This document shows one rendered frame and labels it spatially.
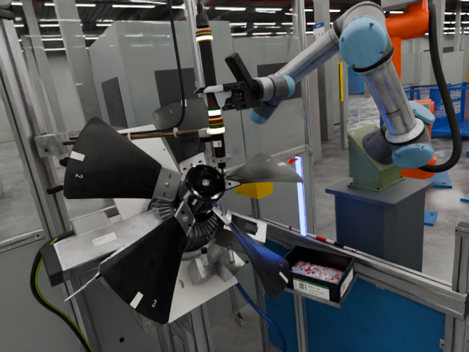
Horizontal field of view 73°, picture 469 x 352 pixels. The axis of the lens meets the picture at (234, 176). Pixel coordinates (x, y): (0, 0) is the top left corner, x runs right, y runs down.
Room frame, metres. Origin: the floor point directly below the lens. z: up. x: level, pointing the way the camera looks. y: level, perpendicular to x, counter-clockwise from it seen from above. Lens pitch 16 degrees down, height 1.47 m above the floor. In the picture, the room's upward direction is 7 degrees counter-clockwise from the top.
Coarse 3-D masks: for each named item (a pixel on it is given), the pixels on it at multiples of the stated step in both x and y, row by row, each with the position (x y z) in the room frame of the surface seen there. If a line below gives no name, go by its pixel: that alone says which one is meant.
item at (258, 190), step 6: (240, 186) 1.39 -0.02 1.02; (246, 186) 1.35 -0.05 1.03; (252, 186) 1.32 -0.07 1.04; (258, 186) 1.30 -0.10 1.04; (264, 186) 1.32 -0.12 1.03; (270, 186) 1.34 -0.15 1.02; (240, 192) 1.39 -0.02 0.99; (246, 192) 1.35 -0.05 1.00; (252, 192) 1.32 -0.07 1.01; (258, 192) 1.30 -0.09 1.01; (264, 192) 1.32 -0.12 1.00; (270, 192) 1.34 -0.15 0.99; (258, 198) 1.30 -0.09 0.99
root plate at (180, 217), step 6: (186, 204) 0.82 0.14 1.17; (180, 210) 0.79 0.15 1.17; (186, 210) 0.81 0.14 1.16; (174, 216) 0.77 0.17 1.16; (180, 216) 0.79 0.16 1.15; (186, 216) 0.81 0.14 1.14; (192, 216) 0.84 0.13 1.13; (180, 222) 0.78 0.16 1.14; (186, 222) 0.81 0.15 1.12; (192, 222) 0.83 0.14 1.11; (186, 228) 0.81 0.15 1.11; (186, 234) 0.80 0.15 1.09
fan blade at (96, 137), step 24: (96, 120) 0.86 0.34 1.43; (96, 144) 0.83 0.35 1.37; (120, 144) 0.85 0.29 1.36; (72, 168) 0.80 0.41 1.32; (96, 168) 0.82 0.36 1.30; (120, 168) 0.83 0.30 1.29; (144, 168) 0.85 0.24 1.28; (72, 192) 0.79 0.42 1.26; (96, 192) 0.81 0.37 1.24; (120, 192) 0.83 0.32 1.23; (144, 192) 0.85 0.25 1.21
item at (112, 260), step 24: (144, 240) 0.67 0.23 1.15; (168, 240) 0.72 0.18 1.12; (120, 264) 0.62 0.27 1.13; (144, 264) 0.65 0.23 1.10; (168, 264) 0.71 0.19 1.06; (120, 288) 0.60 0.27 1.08; (144, 288) 0.63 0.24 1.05; (168, 288) 0.69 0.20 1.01; (144, 312) 0.61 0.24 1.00; (168, 312) 0.66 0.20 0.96
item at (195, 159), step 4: (192, 156) 0.96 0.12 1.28; (196, 156) 0.96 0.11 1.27; (200, 156) 0.95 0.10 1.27; (204, 156) 0.94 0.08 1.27; (188, 160) 0.96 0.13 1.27; (192, 160) 0.96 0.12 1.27; (196, 160) 0.95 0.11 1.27; (204, 160) 0.93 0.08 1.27; (180, 164) 0.97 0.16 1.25; (184, 164) 0.96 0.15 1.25; (188, 164) 0.95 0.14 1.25; (196, 164) 0.94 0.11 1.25; (204, 164) 0.92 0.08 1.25; (180, 168) 0.96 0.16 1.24; (188, 168) 0.95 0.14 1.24; (184, 172) 0.95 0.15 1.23
